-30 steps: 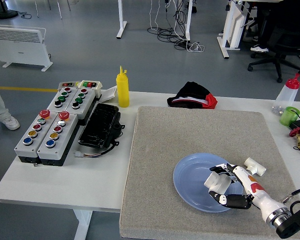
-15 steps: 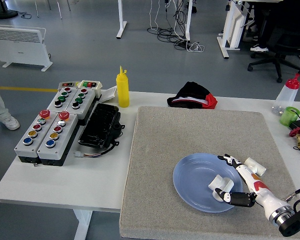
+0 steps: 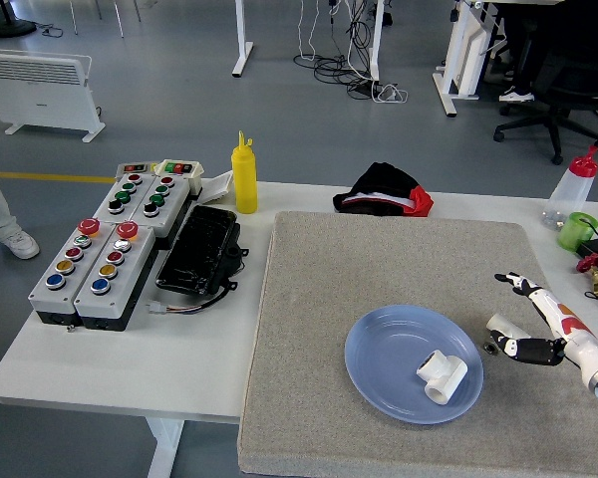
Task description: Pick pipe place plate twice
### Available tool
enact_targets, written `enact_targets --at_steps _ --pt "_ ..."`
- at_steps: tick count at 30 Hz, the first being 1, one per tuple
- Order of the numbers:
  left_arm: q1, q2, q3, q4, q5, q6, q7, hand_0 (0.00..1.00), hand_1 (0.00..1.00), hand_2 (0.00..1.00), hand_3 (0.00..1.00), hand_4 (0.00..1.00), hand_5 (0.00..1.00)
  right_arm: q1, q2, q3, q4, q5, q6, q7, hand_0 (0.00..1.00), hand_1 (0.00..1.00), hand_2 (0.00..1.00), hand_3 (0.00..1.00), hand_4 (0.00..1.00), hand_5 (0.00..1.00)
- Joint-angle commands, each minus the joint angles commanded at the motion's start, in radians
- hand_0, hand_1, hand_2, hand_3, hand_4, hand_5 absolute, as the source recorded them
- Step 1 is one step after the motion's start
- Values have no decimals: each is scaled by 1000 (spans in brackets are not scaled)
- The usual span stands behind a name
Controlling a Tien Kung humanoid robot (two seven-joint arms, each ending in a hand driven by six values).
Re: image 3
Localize grey box red green buttons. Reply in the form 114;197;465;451
129;174;193;239
93;172;153;225

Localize black red folded cloth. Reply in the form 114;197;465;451
332;161;435;219

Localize green translucent cup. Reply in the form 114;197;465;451
556;211;598;253

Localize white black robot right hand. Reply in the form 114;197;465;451
487;271;598;390

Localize white desk leg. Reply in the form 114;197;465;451
231;0;255;78
366;0;385;84

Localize white table leg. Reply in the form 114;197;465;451
146;416;185;478

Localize white electric heater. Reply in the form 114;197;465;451
0;48;107;144

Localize black round stand base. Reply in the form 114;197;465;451
0;0;38;40

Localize grey-brown mat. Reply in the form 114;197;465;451
237;210;598;478

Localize black floor cables bundle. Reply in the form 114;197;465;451
292;0;383;101

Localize white desk frame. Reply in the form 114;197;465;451
432;0;509;119

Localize small white plastic box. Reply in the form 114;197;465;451
201;170;236;205

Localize clear squeeze bottle red cap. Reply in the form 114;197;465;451
541;144;598;231

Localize blue round plate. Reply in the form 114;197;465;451
344;304;485;425

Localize grey button box emergency stop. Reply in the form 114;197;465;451
73;221;156;333
27;218;119;328

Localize grey switch box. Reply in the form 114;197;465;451
115;161;160;180

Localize yellow squeeze bottle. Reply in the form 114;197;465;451
230;130;259;216

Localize plain white tee pipe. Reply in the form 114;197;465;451
416;349;469;405

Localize black plastic housing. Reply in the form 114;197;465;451
154;204;250;296

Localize black office chair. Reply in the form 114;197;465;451
492;0;598;166

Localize seated person's white shoe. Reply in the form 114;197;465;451
497;86;536;105

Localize white tee pipe metal thread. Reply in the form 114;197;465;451
481;312;532;355

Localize white switch box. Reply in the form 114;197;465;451
153;158;205;196

